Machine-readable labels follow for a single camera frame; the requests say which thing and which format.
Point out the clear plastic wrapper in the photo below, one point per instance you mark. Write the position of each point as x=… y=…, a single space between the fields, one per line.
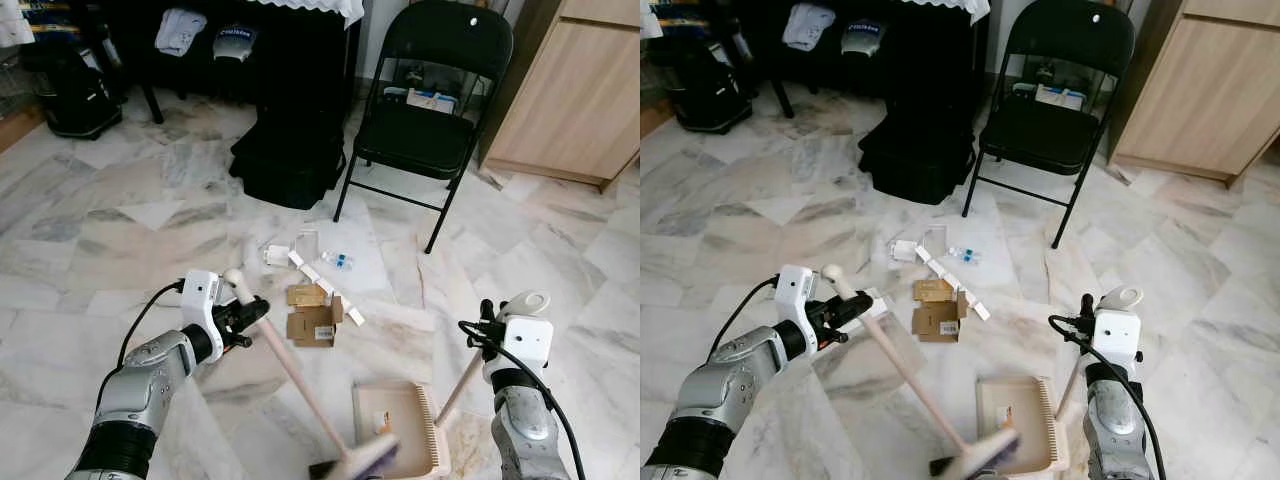
x=308 y=245
x=935 y=240

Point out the white folded garment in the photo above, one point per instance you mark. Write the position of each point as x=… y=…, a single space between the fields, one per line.
x=180 y=30
x=808 y=27

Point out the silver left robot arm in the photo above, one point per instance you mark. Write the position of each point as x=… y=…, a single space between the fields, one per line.
x=140 y=385
x=730 y=385

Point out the white paper rolls pack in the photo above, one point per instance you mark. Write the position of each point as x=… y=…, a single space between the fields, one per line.
x=648 y=20
x=12 y=25

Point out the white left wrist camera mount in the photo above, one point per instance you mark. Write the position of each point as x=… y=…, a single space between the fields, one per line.
x=795 y=290
x=200 y=295

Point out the tan paper packet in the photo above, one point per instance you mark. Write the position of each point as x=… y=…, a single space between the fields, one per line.
x=307 y=295
x=932 y=290

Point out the black table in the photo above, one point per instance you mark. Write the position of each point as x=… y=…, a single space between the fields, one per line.
x=152 y=105
x=780 y=100

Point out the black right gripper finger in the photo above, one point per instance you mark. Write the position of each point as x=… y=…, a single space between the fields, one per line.
x=1086 y=306
x=486 y=310

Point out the black folding chair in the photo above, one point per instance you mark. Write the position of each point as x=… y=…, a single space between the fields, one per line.
x=415 y=140
x=1040 y=135

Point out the silver blue printed bag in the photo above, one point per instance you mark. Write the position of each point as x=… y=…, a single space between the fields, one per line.
x=863 y=40
x=235 y=45

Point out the light wood drawer cabinet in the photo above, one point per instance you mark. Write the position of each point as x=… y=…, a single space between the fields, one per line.
x=570 y=100
x=1200 y=95

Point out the white lace tablecloth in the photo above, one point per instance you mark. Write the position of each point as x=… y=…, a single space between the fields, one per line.
x=960 y=7
x=320 y=8

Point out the white box with blue print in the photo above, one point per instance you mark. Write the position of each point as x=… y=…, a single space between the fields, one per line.
x=432 y=100
x=1060 y=97

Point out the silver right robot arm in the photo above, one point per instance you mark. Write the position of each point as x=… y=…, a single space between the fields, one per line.
x=525 y=430
x=1115 y=425

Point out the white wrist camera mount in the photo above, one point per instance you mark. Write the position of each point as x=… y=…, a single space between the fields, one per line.
x=200 y=295
x=527 y=345
x=1117 y=340
x=795 y=290

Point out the long brown cardboard box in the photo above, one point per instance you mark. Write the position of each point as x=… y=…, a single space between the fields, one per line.
x=15 y=130
x=650 y=122

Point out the long white cardboard strip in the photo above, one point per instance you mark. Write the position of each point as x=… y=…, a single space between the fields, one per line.
x=977 y=308
x=350 y=312

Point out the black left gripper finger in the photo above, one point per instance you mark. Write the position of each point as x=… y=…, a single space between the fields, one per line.
x=868 y=306
x=256 y=311

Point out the brown open cardboard box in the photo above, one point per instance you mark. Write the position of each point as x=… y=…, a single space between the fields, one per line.
x=938 y=320
x=310 y=325

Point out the small white box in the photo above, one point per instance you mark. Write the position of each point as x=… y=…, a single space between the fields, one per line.
x=277 y=255
x=904 y=251

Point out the black fabric bag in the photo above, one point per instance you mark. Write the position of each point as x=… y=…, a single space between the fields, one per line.
x=290 y=165
x=915 y=160

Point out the small plastic water bottle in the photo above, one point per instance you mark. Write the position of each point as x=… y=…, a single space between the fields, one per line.
x=338 y=260
x=964 y=255

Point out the black canister appliance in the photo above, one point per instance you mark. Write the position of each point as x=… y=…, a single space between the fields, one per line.
x=75 y=100
x=705 y=95

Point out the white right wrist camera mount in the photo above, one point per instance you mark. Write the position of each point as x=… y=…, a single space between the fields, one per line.
x=1117 y=340
x=527 y=345

